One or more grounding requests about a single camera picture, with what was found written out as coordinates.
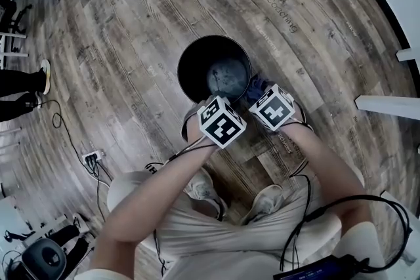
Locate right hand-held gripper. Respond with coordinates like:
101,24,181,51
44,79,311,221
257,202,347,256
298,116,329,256
249,83,296,132

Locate dark blue cloth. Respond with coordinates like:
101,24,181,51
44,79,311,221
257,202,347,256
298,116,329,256
245,75,273,102

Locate person's light shoe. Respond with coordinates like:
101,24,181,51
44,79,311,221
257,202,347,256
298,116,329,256
242,184,285,226
185,169,228,220

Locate white desk with legs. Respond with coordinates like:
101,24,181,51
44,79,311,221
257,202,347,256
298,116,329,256
0,31,29,58

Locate person's left hand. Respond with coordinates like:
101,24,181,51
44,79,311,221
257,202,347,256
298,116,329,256
186,113,206,144

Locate black office chair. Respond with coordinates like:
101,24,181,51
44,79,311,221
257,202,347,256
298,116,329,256
0,0,33,35

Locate black round bin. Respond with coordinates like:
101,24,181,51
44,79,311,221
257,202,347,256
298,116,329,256
177,35,253,104

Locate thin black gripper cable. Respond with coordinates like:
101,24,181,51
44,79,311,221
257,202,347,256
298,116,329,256
288,157,314,216

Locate thick black device cable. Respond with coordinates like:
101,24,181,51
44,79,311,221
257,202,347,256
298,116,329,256
280,195,411,273

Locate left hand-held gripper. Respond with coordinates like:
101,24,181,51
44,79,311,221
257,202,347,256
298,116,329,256
196,95,247,150

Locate person's right hand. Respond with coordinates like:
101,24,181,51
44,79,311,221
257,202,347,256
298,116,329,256
278,110,311,130

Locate black cable with adapter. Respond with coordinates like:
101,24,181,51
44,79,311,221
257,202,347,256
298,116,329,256
87,162,114,224

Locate long black floor cable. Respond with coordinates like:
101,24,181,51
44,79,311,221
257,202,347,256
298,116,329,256
35,99,89,167

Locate person in beige clothes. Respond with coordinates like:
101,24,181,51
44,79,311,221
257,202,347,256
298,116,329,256
74,170,387,280

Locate person's right light shoe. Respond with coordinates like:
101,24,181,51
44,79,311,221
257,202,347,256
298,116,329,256
242,184,285,226

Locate black chest device with screen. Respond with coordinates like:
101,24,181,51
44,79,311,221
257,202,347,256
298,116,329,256
272,254,370,280

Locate person's left forearm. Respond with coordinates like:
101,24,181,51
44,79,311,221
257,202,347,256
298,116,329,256
90,137,219,273

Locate white power strip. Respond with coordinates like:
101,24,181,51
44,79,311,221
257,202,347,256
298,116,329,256
81,149,104,165

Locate person's left light shoe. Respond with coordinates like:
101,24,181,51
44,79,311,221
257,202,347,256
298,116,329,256
185,169,228,220

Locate person's right forearm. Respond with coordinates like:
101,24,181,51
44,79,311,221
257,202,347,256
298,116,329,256
278,119,368,220

